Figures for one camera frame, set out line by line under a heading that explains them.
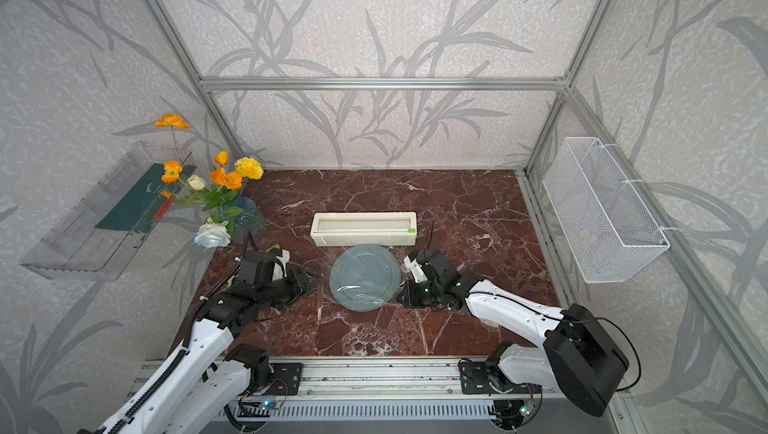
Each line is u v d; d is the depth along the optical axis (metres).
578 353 0.41
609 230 0.61
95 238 0.65
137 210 0.67
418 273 0.76
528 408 0.68
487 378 0.65
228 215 0.79
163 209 0.69
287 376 0.74
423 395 0.73
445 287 0.64
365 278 0.82
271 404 0.70
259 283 0.61
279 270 0.65
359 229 0.96
